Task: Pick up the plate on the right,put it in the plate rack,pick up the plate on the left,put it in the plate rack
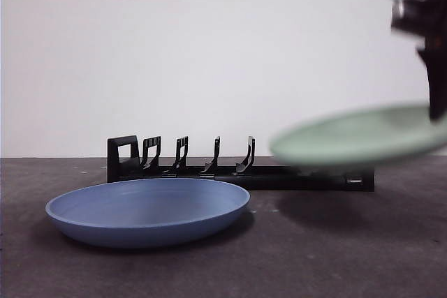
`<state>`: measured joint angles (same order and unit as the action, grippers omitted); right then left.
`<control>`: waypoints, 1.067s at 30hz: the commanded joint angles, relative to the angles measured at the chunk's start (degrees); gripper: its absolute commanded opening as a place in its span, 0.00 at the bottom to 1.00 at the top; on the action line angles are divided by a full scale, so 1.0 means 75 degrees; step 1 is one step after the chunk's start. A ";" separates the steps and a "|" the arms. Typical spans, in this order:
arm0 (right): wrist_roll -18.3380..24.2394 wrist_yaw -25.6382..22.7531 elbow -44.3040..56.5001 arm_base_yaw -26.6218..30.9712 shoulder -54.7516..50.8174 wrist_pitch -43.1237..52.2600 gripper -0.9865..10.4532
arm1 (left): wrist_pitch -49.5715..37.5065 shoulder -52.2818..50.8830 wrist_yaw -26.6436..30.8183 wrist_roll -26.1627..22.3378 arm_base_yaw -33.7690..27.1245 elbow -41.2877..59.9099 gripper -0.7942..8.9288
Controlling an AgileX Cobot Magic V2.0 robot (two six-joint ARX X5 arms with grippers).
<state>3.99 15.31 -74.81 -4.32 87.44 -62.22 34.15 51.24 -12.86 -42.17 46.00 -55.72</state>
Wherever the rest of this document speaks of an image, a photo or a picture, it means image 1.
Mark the blue round plate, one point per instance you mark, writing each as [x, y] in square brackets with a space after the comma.
[146, 214]

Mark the green round plate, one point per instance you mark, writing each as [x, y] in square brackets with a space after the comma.
[349, 137]

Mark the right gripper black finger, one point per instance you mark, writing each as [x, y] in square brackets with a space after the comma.
[438, 81]

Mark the black plate rack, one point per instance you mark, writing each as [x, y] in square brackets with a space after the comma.
[265, 181]

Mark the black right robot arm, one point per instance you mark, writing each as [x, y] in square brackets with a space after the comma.
[434, 1]

